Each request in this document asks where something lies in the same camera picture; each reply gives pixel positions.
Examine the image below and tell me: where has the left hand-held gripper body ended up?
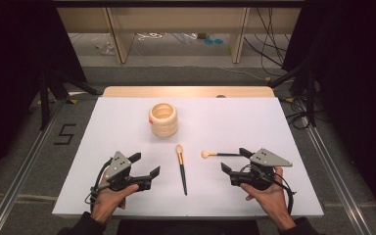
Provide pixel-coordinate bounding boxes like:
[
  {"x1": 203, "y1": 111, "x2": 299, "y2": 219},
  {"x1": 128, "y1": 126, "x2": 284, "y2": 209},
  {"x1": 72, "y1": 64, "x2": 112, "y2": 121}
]
[{"x1": 96, "y1": 150, "x2": 153, "y2": 194}]

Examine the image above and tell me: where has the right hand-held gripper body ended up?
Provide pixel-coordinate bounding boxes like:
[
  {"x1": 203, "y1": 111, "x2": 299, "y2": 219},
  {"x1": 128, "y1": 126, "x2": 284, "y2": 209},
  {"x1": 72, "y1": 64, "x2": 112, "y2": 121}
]
[{"x1": 229, "y1": 148, "x2": 294, "y2": 192}]

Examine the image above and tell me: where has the small round-head makeup brush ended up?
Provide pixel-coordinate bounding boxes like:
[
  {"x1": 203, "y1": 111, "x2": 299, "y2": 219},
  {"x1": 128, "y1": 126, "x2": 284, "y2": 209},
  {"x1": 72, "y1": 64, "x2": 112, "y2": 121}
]
[{"x1": 201, "y1": 150, "x2": 243, "y2": 160}]

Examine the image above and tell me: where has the large gold-ferrule makeup brush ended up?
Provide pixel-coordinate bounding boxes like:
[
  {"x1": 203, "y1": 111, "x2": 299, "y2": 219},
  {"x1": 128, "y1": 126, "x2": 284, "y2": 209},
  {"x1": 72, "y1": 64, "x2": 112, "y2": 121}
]
[{"x1": 175, "y1": 144, "x2": 189, "y2": 197}]

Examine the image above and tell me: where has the person's right hand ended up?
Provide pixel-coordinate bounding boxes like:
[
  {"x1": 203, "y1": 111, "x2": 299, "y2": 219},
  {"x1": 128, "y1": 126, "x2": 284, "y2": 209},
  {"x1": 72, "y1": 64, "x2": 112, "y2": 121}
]
[{"x1": 240, "y1": 165, "x2": 297, "y2": 231}]

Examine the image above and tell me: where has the person's left hand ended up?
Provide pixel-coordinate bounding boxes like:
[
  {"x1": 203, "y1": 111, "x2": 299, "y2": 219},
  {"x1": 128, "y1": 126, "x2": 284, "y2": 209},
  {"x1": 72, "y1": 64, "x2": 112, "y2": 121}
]
[{"x1": 90, "y1": 175, "x2": 140, "y2": 226}]

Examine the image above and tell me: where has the white table mat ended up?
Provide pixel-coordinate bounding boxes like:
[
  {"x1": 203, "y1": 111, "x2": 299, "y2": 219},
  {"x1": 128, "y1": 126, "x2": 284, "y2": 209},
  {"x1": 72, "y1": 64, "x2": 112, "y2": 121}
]
[{"x1": 52, "y1": 96, "x2": 325, "y2": 218}]

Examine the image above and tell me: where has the person's torso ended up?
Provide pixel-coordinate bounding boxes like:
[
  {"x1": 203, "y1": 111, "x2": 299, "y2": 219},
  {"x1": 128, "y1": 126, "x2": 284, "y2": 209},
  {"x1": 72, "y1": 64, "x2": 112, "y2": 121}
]
[{"x1": 116, "y1": 218, "x2": 260, "y2": 235}]

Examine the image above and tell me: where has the black metal stand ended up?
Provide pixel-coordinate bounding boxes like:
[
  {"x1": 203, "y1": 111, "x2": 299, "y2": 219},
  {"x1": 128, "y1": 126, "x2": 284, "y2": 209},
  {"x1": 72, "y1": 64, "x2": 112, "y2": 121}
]
[
  {"x1": 38, "y1": 65, "x2": 100, "y2": 132},
  {"x1": 267, "y1": 58, "x2": 318, "y2": 128}
]

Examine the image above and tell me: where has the clear plastic bag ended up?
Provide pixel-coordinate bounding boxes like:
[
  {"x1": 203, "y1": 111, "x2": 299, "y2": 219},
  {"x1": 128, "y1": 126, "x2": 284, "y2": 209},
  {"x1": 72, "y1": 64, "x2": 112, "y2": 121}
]
[{"x1": 93, "y1": 38, "x2": 116, "y2": 56}]

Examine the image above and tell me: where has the black curtain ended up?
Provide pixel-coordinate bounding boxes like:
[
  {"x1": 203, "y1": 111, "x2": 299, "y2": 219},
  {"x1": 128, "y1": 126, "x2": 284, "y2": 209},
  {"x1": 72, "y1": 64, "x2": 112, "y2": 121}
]
[
  {"x1": 0, "y1": 0, "x2": 88, "y2": 189},
  {"x1": 281, "y1": 0, "x2": 376, "y2": 226}
]

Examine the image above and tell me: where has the left hand-held gripper cable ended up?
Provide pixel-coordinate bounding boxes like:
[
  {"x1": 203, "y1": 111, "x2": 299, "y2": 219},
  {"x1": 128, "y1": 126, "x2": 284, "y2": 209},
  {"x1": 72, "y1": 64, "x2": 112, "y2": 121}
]
[{"x1": 84, "y1": 159, "x2": 112, "y2": 213}]

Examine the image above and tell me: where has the hand-held gripper cable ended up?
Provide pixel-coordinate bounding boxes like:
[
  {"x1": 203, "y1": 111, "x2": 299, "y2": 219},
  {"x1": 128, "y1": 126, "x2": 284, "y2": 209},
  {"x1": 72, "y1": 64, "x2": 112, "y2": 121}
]
[
  {"x1": 241, "y1": 164, "x2": 297, "y2": 216},
  {"x1": 84, "y1": 159, "x2": 112, "y2": 213}
]

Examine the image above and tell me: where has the right hand-held gripper cable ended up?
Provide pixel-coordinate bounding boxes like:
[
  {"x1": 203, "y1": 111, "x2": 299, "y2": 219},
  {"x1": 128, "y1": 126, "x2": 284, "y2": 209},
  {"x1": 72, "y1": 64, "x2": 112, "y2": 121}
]
[{"x1": 241, "y1": 164, "x2": 297, "y2": 216}]

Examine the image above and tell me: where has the aluminium floor rail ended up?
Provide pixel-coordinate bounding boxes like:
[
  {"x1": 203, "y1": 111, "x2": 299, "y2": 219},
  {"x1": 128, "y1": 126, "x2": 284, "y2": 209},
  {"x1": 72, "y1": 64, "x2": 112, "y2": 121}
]
[
  {"x1": 0, "y1": 101, "x2": 65, "y2": 235},
  {"x1": 302, "y1": 123, "x2": 375, "y2": 235}
]

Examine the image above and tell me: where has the bundle of black cables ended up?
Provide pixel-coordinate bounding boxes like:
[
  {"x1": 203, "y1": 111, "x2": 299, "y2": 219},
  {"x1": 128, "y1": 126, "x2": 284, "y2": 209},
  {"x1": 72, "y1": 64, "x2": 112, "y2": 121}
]
[{"x1": 243, "y1": 7, "x2": 292, "y2": 78}]

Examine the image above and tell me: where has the white cord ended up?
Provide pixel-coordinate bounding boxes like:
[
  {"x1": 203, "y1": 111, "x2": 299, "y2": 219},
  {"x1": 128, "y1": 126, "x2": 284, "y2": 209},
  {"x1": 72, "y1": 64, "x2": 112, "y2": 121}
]
[{"x1": 136, "y1": 31, "x2": 165, "y2": 42}]

